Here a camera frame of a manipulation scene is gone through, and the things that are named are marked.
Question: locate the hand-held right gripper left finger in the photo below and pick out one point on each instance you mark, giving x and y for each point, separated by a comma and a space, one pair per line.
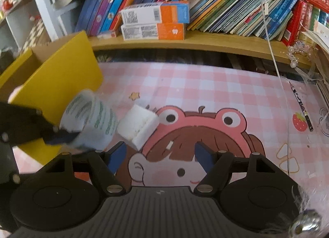
117, 157

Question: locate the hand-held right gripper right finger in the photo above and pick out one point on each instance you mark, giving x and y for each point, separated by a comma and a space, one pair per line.
204, 157

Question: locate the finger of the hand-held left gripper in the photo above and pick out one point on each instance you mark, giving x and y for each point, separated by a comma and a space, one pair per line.
25, 124

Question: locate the clear tape roll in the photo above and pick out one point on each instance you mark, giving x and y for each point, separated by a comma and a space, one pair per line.
102, 122

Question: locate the white charger plug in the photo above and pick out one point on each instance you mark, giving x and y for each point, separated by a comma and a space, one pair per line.
138, 124

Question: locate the yellow cardboard box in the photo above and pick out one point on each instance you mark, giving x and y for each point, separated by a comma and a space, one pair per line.
64, 73

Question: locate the pink checkered desk mat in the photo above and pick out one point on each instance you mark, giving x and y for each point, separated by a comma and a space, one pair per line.
205, 86

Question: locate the wooden chessboard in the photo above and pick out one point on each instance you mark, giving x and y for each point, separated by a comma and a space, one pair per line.
33, 34

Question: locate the black patterned pencil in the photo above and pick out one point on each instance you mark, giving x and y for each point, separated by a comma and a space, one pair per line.
300, 106

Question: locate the wooden bookshelf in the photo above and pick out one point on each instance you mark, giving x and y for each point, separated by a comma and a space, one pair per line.
192, 45

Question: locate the small red white box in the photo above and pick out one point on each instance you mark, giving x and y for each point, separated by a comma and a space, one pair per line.
108, 34

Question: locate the orange white carton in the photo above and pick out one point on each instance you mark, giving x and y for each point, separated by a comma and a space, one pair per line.
154, 12
151, 32

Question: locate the row of colourful books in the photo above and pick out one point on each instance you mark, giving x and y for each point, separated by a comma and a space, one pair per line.
218, 3

